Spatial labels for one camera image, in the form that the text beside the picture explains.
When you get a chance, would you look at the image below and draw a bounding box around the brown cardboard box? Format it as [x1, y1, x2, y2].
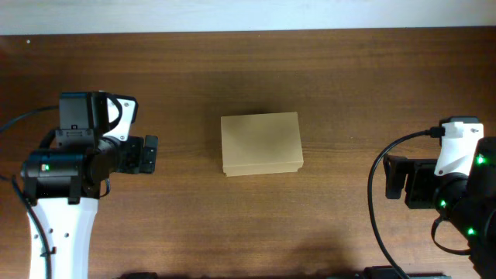
[221, 112, 304, 177]

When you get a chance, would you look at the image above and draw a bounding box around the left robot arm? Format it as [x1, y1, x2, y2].
[16, 91, 158, 278]

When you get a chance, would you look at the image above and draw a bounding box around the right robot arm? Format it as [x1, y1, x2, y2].
[383, 136, 495, 278]

